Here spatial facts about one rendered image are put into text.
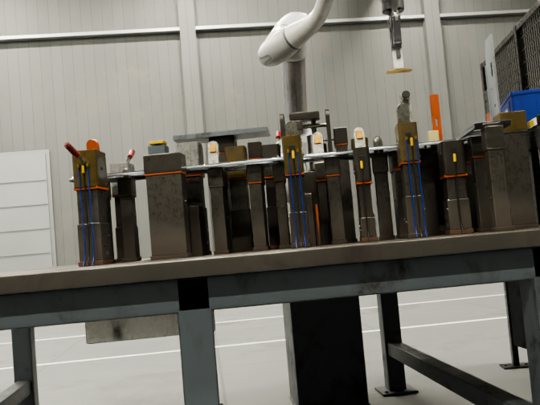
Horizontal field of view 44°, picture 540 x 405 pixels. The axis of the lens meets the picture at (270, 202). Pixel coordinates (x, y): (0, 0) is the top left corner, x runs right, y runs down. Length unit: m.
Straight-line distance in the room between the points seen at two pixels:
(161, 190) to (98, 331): 0.52
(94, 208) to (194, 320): 0.72
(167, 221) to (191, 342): 0.64
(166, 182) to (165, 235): 0.17
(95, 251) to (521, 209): 1.31
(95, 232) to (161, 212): 0.21
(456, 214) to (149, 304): 0.97
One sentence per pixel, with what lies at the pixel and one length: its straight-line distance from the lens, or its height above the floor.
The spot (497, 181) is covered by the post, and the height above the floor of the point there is 0.84.
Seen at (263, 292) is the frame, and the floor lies 0.61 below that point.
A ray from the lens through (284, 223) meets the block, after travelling 2.25.
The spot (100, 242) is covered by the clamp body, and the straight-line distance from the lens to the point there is 2.15.
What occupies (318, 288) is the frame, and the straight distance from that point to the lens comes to 1.58.
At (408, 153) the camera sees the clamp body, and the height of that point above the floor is 0.95.
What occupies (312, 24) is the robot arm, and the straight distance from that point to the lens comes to 2.58.
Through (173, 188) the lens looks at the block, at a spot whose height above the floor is 0.92.
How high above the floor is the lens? 0.72
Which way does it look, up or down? 3 degrees up
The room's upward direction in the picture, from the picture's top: 5 degrees counter-clockwise
